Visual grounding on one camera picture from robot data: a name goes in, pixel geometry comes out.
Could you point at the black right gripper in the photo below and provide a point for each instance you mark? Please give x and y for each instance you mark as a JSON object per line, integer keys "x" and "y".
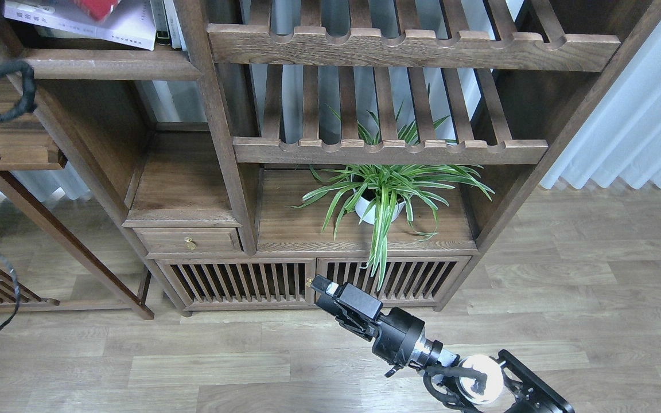
{"x": 398, "y": 337}

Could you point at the white book top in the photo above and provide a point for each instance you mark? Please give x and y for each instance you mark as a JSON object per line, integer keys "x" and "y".
{"x": 131, "y": 23}

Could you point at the red paperback book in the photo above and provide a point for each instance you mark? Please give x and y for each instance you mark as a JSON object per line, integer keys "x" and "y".
{"x": 97, "y": 10}

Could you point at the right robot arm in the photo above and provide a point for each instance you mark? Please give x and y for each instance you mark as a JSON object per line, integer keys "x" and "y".
{"x": 459, "y": 383}

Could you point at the white plant pot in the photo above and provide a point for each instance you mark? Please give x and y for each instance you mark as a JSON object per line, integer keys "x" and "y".
{"x": 367, "y": 212}

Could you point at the spider plant leaves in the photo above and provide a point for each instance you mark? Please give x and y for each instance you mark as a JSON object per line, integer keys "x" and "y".
{"x": 390, "y": 182}

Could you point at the brass drawer knob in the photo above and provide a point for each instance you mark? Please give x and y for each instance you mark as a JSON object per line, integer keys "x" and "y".
{"x": 190, "y": 244}

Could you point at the dark wooden bookshelf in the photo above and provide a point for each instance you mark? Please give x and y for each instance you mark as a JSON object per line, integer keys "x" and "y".
{"x": 213, "y": 144}

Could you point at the dark spine upright book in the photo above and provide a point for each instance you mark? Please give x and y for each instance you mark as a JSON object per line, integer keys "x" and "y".
{"x": 162, "y": 33}

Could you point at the white curtain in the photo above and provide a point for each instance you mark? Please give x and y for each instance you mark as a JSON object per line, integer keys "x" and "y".
{"x": 621, "y": 141}

